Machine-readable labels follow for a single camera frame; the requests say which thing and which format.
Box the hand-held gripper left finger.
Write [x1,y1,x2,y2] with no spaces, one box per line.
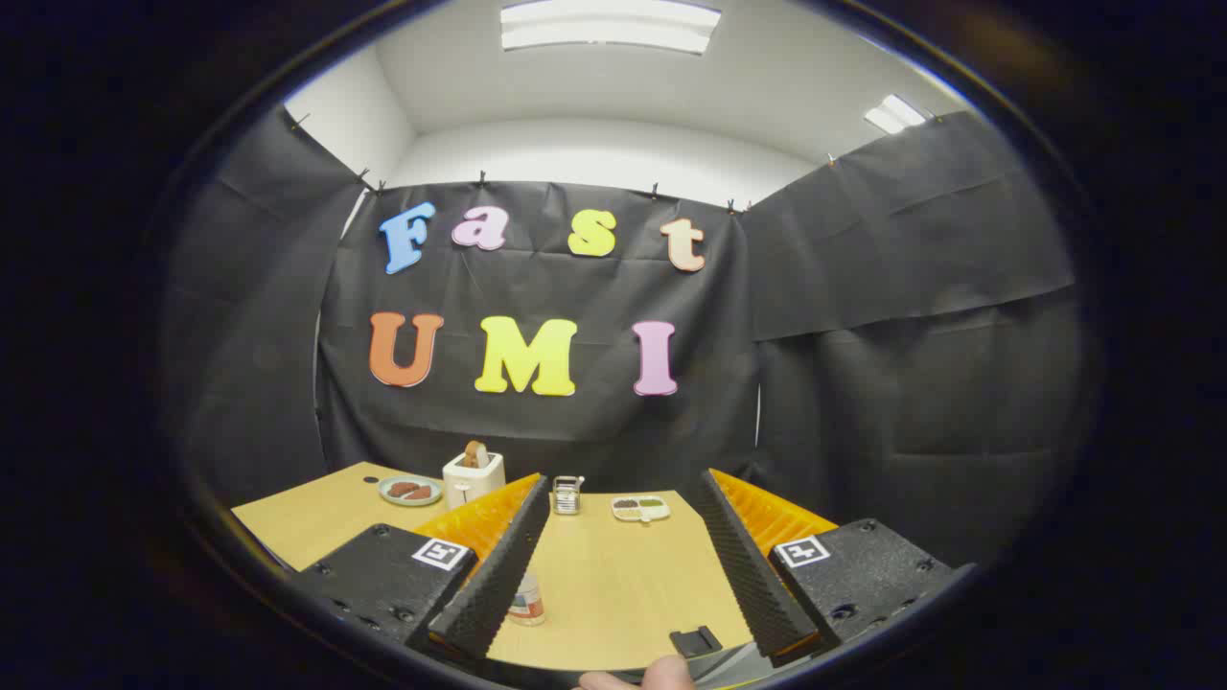
[286,472,553,662]

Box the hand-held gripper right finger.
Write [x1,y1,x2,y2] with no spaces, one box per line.
[694,468,977,670]

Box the clear plastic juice bottle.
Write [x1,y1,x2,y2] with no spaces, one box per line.
[508,572,546,628]

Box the white toaster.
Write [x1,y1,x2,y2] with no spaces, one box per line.
[443,450,506,511]

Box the wooden table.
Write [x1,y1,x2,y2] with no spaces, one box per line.
[232,462,758,674]

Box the white divided dish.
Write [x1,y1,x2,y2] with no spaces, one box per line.
[612,494,671,524]

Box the pale green plate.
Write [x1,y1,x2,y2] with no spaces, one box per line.
[379,475,444,507]

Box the small ceiling light panel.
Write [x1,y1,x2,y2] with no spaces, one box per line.
[864,94,927,135]

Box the long ceiling light panel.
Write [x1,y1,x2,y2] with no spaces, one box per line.
[500,0,722,55]

